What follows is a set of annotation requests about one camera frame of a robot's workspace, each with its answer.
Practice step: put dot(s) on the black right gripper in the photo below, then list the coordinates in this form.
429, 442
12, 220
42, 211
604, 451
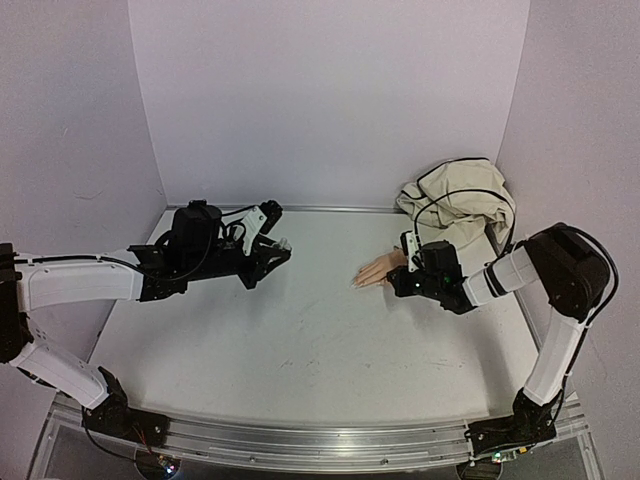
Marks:
401, 280

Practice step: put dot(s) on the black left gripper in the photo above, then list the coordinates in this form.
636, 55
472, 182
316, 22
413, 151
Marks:
264, 255

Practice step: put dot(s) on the clear nail polish bottle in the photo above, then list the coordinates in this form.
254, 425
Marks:
283, 244

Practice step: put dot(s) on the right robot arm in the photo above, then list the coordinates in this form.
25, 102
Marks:
579, 278

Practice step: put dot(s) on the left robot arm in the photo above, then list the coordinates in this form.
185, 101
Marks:
30, 282

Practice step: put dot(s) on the mannequin hand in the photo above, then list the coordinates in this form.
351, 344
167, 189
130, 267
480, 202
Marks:
375, 273

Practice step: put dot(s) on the beige jacket cloth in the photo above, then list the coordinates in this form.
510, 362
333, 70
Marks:
461, 198

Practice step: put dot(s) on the small circuit board right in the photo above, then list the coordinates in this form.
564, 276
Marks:
500, 457

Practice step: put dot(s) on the small circuit board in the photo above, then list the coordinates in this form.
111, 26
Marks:
500, 457
160, 465

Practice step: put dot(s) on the small circuit board left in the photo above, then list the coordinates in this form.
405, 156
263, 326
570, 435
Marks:
160, 465

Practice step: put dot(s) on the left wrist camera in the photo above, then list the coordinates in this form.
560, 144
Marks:
259, 220

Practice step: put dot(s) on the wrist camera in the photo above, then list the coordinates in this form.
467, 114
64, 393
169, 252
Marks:
259, 220
411, 247

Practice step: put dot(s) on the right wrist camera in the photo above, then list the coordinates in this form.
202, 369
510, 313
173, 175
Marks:
411, 247

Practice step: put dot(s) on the aluminium table edge rail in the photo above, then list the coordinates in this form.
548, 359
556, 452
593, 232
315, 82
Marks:
325, 208

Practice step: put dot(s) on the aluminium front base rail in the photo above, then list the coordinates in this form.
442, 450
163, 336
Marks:
329, 449

